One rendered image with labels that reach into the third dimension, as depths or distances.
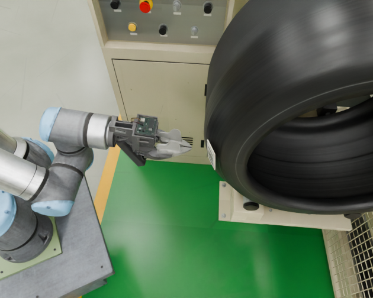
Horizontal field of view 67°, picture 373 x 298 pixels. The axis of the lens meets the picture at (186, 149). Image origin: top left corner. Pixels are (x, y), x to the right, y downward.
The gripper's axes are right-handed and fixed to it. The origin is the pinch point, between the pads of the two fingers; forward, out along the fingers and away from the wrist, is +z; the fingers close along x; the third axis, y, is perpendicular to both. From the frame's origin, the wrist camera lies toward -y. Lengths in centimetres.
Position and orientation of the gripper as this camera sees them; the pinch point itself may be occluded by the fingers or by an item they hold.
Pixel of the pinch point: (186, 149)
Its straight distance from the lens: 75.0
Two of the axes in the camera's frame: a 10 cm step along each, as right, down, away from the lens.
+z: 9.9, 1.5, 0.6
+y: 1.3, -5.6, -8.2
